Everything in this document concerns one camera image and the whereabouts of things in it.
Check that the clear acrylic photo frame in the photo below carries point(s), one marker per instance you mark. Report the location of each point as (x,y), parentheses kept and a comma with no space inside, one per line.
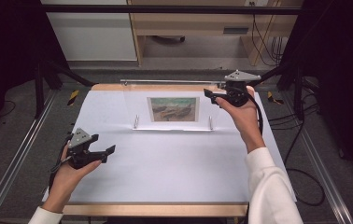
(134,105)

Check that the yellow clamp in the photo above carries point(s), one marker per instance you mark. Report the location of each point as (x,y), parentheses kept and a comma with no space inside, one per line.
(73,97)
(272,98)

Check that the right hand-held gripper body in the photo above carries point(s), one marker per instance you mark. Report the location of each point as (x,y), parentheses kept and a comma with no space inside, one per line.
(237,93)

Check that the white cabinet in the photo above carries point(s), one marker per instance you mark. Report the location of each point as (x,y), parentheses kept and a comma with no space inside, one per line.
(93,37)

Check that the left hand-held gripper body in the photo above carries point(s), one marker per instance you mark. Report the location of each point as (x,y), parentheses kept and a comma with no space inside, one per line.
(79,155)

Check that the black metal stand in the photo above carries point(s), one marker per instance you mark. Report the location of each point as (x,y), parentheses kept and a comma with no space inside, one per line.
(297,90)
(39,90)

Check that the wooden table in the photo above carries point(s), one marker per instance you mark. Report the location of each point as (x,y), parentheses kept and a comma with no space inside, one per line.
(152,210)

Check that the yellow clamp right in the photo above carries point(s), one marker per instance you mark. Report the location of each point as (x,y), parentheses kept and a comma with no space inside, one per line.
(272,98)

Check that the person's right hand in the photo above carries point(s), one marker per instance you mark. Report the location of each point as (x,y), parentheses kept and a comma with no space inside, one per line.
(246,121)

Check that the person's left hand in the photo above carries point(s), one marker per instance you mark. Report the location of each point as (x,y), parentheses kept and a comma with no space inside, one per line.
(64,183)

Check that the yellow clamp left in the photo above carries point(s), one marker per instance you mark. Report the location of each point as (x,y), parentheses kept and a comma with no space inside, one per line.
(73,97)

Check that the black curtain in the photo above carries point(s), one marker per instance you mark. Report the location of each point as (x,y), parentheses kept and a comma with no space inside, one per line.
(6,62)
(345,77)

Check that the painting print card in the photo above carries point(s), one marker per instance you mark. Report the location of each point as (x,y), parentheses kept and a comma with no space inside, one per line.
(173,109)

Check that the black crossbar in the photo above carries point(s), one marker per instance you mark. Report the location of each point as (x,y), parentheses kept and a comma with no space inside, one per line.
(165,9)

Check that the grey desk label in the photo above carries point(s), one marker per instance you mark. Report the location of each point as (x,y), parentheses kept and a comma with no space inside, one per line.
(236,30)

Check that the aluminium floor rail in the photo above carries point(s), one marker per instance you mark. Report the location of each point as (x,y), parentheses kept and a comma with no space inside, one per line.
(321,168)
(16,155)

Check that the light wooden desk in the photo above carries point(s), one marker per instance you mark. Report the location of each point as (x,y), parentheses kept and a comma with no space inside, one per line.
(190,23)

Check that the white table sheet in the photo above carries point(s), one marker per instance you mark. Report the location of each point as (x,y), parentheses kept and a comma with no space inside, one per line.
(152,161)

